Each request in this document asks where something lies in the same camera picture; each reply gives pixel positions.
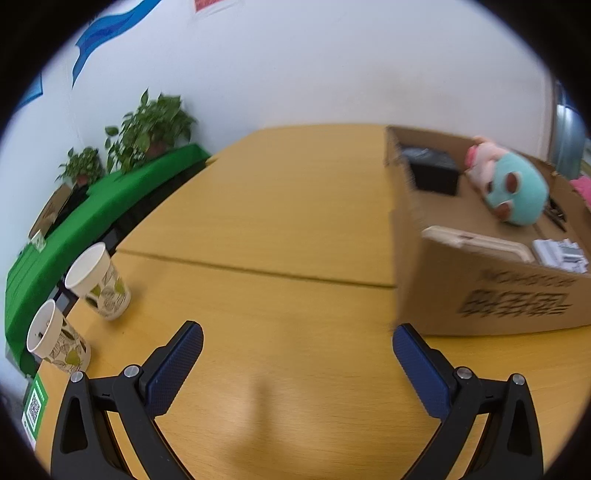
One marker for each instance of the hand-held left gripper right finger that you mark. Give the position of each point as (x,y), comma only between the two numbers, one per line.
(422,374)

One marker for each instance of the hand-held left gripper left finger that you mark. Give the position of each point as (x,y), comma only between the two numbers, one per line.
(175,369)

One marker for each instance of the wooden desktop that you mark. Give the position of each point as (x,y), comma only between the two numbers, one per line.
(277,207)

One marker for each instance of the leaf print paper cup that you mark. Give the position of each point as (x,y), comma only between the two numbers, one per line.
(106,290)
(64,344)

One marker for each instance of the beige flat case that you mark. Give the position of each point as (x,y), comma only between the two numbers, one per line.
(480,244)

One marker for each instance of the green code sticker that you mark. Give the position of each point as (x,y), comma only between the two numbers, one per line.
(34,408)

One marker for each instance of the white power strip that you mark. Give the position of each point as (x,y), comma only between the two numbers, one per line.
(558,256)

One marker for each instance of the green tablecloth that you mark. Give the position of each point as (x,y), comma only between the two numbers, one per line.
(115,194)

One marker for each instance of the black product box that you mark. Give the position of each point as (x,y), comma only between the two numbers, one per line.
(434,175)

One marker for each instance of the small brown cardboard box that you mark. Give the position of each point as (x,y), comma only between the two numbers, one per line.
(48,212)

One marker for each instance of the teal round plush toy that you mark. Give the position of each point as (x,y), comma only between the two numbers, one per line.
(517,184)

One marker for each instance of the small potted green plant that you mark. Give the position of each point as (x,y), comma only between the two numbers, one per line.
(83,164)

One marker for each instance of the pink plush toy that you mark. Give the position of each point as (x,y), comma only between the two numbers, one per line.
(582,189)

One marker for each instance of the large potted green plant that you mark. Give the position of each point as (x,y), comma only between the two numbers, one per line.
(147,124)

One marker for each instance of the grey metal door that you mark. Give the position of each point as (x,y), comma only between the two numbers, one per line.
(565,134)

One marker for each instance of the blue wave wall decoration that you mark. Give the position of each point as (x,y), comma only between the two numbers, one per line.
(106,30)

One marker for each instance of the red wall poster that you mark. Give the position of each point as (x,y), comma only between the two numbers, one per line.
(214,5)

